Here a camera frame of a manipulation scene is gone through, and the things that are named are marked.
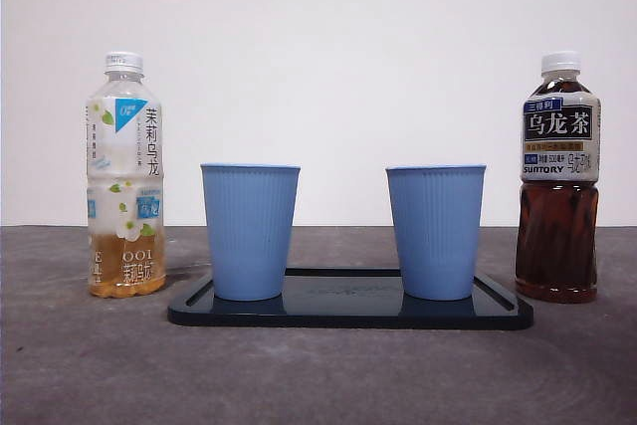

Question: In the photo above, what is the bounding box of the blue ribbed plastic cup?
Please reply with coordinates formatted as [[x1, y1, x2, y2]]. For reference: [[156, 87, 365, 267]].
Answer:
[[385, 163, 488, 302], [199, 162, 302, 302]]

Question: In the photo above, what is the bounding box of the pale jasmine oolong tea bottle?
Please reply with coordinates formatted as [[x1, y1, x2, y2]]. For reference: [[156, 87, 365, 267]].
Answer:
[[85, 51, 168, 300]]

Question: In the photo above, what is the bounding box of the dark teal rectangular tray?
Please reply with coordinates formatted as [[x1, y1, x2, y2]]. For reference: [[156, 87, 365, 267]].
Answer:
[[166, 267, 535, 330]]

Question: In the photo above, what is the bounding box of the dark oolong tea bottle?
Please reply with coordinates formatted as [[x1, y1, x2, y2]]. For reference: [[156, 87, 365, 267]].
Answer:
[[514, 50, 602, 305]]

